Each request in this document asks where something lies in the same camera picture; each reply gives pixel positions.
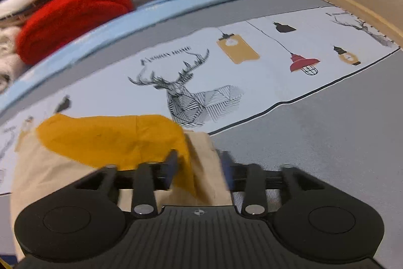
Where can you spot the red folded blanket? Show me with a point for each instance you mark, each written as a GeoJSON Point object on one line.
{"type": "Point", "coordinates": [78, 17]}

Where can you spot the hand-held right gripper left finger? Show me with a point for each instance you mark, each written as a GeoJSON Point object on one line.
{"type": "Point", "coordinates": [171, 163]}

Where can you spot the beige and yellow hooded jacket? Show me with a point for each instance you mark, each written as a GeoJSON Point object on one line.
{"type": "Point", "coordinates": [104, 139]}

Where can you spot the wooden bed frame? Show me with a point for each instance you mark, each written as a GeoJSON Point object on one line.
{"type": "Point", "coordinates": [346, 1]}

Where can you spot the cream folded blanket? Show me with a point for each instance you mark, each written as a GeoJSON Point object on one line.
{"type": "Point", "coordinates": [8, 61]}

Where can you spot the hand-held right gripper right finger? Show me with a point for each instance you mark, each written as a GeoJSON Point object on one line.
{"type": "Point", "coordinates": [225, 163]}

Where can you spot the grey printed bed sheet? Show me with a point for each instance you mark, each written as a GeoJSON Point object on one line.
{"type": "Point", "coordinates": [314, 130]}

